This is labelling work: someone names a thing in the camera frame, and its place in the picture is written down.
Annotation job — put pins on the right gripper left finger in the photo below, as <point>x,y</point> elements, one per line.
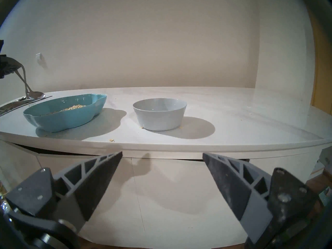
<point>77,188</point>

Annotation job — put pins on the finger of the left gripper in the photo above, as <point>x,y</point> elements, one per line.
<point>11,61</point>
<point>11,70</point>

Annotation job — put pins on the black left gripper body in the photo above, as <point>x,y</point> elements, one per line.
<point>2,67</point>

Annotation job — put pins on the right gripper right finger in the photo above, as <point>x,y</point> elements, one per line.
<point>249,194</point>

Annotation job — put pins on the metal spoon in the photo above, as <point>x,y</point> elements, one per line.
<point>36,95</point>

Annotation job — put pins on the blue flower-shaped bowl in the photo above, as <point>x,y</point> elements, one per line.
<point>67,120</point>

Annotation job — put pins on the large oat cereal pile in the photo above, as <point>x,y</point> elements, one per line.
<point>74,107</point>

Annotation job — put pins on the small pale grey bowl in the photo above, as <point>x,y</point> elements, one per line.
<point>159,118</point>

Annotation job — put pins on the curved metal faucet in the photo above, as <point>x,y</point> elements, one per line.
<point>25,77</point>

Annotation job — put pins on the white counter cabinet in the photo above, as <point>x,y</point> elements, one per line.
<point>168,188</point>

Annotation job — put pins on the white wall switch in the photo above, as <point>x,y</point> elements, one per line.
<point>39,57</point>

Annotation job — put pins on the yellow wooden door frame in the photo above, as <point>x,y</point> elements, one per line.
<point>323,69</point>

